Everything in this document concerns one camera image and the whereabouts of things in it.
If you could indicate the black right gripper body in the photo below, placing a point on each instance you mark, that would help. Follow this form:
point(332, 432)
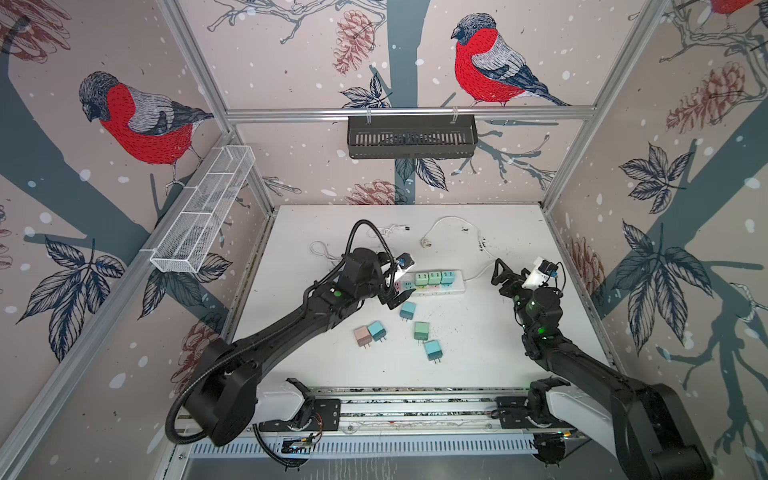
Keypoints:
point(516, 291)

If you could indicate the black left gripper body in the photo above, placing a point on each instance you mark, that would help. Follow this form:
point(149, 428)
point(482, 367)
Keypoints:
point(387, 297)

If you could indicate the teal charger plug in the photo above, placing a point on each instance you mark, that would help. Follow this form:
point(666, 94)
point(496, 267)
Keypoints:
point(407, 310)
point(448, 277)
point(433, 350)

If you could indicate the green charger plug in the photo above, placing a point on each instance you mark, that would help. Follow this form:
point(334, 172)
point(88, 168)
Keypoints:
point(434, 277)
point(421, 331)
point(421, 279)

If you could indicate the teal charger plug bottom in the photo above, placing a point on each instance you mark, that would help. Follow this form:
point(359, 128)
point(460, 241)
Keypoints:
point(433, 350)

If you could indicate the white multicolour power strip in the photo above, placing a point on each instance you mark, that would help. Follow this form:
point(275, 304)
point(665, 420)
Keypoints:
point(461, 280)

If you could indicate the white square power socket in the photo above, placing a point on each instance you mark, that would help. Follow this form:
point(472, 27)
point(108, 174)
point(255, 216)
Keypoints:
point(388, 230)

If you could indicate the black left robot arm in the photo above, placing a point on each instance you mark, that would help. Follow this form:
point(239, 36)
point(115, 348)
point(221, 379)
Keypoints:
point(220, 399)

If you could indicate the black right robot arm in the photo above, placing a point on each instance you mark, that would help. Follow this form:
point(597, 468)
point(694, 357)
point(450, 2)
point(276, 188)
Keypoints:
point(645, 426)

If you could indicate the pink USB charger plug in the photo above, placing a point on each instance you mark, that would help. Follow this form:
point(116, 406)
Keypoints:
point(363, 336)

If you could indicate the teal charger beside pink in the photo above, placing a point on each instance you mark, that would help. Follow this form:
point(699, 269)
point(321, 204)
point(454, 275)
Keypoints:
point(377, 331)

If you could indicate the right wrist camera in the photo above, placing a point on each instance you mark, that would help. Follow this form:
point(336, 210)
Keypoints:
point(542, 273)

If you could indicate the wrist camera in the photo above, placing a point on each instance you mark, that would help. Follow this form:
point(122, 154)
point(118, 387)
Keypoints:
point(402, 264)
point(542, 273)

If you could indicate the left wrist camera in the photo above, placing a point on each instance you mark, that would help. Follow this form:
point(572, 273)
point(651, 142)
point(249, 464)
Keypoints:
point(402, 264)

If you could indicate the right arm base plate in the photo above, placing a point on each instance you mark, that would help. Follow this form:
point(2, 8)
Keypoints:
point(512, 413)

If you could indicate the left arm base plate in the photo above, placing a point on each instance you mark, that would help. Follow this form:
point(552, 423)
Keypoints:
point(314, 415)

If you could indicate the black wire wall basket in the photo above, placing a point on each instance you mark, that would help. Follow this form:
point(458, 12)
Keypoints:
point(412, 137)

